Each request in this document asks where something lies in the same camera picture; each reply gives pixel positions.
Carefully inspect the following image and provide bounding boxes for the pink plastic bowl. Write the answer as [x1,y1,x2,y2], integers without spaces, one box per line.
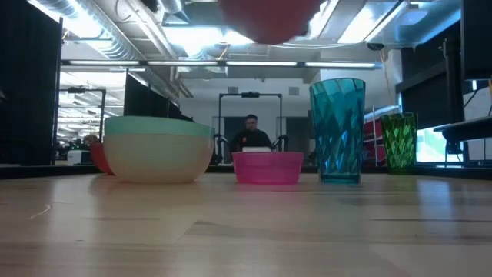
[231,151,304,185]

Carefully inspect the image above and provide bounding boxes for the green faceted plastic tumbler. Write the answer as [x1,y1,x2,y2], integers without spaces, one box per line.
[379,112,419,174]

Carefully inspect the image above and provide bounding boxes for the person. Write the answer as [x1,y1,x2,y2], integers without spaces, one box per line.
[230,114,274,153]

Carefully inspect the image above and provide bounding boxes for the long ceiling light strip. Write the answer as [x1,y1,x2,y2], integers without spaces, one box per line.
[61,58,384,71]

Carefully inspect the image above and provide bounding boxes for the teal faceted plastic tumbler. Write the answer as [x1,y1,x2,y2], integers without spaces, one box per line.
[309,78,367,185]

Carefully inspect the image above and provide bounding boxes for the black room divider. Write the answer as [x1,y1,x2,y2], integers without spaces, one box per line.
[122,72,194,122]

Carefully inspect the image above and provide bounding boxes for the red rounded blurred object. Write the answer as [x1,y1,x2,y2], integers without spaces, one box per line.
[217,0,324,45]

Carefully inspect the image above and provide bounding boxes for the red shelving unit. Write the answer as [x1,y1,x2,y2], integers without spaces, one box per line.
[362,105,401,167]

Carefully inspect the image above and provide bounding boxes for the red plastic bowl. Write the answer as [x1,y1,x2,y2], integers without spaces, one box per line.
[90,142,115,176]

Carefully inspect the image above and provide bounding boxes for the white storage box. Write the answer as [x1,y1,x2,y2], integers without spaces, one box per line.
[66,149,94,167]

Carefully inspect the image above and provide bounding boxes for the black desk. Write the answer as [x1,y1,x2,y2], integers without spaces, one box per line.
[433,115,492,167]

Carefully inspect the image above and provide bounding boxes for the black partition panel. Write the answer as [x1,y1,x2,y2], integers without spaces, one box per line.
[0,0,64,167]

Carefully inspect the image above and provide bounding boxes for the black robot rig frame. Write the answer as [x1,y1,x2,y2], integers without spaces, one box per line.
[213,92,290,164]

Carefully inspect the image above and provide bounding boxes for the black overhead camera stand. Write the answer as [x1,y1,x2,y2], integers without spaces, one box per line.
[57,87,108,144]

